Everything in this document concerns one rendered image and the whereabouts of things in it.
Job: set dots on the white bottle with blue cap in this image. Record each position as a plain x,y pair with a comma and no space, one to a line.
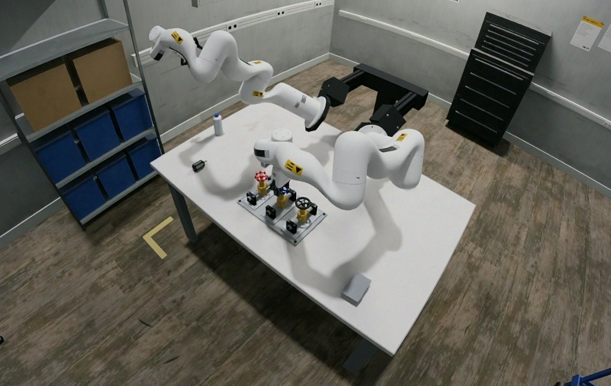
218,128

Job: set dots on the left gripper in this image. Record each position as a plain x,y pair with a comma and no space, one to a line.
278,179

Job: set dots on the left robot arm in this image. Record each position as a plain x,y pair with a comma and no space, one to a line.
368,152

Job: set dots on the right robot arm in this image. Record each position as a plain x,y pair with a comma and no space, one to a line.
220,52

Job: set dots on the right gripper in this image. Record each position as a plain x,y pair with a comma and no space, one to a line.
182,58

